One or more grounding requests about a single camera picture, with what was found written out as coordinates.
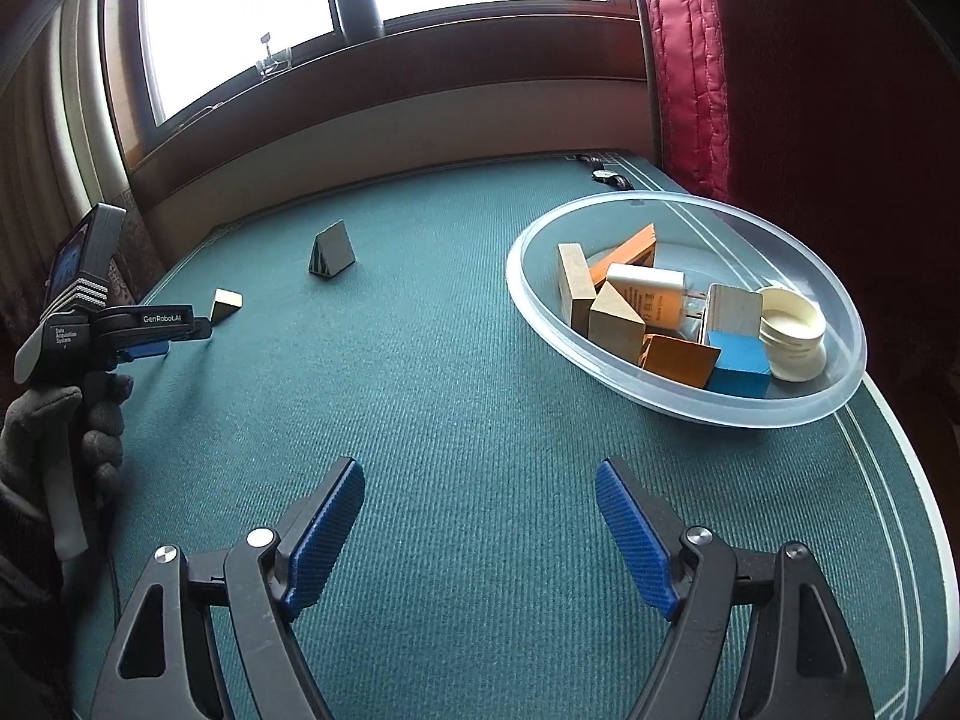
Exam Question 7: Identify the clear plastic bowl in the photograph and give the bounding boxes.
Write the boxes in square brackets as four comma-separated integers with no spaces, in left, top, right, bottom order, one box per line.
[505,191,867,430]

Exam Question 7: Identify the plywood block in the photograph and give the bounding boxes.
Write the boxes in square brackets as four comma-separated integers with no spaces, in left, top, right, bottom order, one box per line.
[705,283,764,338]

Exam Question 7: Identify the blue wooden cube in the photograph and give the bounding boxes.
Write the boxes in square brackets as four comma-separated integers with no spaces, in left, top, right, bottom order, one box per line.
[705,330,773,398]

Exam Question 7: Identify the long wooden block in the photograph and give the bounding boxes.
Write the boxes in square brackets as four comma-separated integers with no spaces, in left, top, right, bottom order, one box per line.
[556,242,597,335]

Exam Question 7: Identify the white round jar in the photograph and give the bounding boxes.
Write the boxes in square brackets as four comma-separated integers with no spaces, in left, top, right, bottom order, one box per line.
[754,285,828,382]

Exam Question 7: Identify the red quilted curtain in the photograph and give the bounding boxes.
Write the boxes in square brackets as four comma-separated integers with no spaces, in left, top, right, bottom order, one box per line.
[630,0,960,361]

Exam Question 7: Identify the person's left forearm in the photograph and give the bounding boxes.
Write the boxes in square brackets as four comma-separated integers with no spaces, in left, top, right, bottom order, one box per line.
[0,480,121,720]

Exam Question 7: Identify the wooden window frame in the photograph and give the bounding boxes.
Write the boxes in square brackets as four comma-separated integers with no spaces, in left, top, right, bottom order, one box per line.
[97,0,653,211]

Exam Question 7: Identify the white power adapter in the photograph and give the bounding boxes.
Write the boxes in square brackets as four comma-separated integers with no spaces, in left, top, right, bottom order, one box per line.
[604,262,711,338]

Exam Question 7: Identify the wristwatch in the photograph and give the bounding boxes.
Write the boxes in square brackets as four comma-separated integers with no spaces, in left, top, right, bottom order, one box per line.
[574,152,635,190]

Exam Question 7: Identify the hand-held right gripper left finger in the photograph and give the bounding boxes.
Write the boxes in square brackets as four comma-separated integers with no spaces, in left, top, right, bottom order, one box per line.
[90,456,366,720]

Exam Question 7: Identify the clear glass jar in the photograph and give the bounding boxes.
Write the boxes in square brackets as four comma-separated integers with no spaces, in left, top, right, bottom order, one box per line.
[253,31,295,80]

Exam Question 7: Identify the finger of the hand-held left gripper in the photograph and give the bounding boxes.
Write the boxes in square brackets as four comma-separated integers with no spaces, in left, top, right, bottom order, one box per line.
[112,340,172,370]
[94,302,218,350]

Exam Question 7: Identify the person's left hand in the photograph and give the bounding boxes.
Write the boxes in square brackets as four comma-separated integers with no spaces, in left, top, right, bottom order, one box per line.
[0,373,134,541]

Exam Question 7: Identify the black thermos bottle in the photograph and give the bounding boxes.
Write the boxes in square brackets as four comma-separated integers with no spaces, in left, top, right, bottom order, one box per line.
[327,0,386,46]

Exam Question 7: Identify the tan wooden wedge block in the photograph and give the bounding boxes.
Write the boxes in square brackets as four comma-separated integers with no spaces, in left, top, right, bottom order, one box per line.
[587,279,647,365]

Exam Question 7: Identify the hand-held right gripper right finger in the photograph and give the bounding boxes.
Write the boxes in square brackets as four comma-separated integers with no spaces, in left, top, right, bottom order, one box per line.
[594,456,877,720]

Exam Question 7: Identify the black striped triangular block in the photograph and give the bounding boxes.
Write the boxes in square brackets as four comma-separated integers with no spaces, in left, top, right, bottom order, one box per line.
[307,220,357,280]

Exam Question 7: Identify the beige patterned curtain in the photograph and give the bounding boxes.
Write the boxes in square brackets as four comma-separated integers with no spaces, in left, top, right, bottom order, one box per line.
[0,0,162,346]

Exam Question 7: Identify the orange wooden block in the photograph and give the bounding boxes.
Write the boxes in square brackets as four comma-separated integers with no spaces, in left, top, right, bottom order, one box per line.
[587,223,659,293]
[639,334,722,389]

